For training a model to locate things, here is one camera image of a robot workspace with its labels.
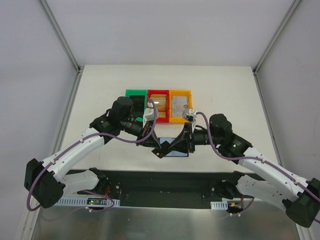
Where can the gold cards stack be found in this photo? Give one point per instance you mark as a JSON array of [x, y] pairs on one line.
[[160, 101]]

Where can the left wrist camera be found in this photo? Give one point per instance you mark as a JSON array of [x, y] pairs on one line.
[[150, 113]]

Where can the black VIP card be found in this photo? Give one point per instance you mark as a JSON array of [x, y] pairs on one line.
[[165, 148]]

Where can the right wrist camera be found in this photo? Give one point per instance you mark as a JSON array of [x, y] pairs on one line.
[[190, 116]]

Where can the green plastic bin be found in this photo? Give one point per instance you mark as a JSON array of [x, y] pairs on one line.
[[144, 92]]

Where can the white cable duct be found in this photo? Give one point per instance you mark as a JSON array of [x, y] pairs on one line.
[[219, 205], [84, 201]]

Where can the silver VIP cards stack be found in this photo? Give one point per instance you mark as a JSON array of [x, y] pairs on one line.
[[178, 104]]

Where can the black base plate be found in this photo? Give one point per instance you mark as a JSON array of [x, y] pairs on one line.
[[154, 189]]

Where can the aluminium frame post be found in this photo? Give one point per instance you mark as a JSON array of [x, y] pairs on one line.
[[59, 34], [288, 16]]

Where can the black wallets in green bin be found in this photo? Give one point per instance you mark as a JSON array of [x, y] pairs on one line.
[[138, 105]]

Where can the right aluminium frame post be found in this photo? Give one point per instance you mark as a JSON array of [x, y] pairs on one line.
[[288, 16]]

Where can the gold VIP card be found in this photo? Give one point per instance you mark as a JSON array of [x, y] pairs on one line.
[[162, 114]]

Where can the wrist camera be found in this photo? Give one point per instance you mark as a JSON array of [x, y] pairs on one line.
[[190, 116], [150, 113]]

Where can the left white cable duct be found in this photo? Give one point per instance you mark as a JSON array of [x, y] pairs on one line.
[[84, 201]]

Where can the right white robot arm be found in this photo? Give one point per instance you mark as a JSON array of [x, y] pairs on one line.
[[298, 197]]

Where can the left aluminium frame post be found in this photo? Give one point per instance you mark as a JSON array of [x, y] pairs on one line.
[[59, 34]]

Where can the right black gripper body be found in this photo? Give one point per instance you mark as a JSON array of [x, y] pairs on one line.
[[188, 137]]

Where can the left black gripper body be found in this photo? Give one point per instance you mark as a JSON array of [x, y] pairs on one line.
[[145, 135]]

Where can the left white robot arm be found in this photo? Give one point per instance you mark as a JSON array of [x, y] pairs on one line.
[[46, 180]]

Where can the yellow plastic bin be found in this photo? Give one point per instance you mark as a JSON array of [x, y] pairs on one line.
[[176, 92]]

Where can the black card holder wallet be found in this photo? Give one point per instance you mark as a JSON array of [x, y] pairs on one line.
[[177, 151]]

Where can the red plastic bin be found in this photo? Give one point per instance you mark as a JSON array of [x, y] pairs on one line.
[[167, 93]]

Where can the right white cable duct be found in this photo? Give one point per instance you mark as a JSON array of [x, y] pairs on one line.
[[219, 205]]

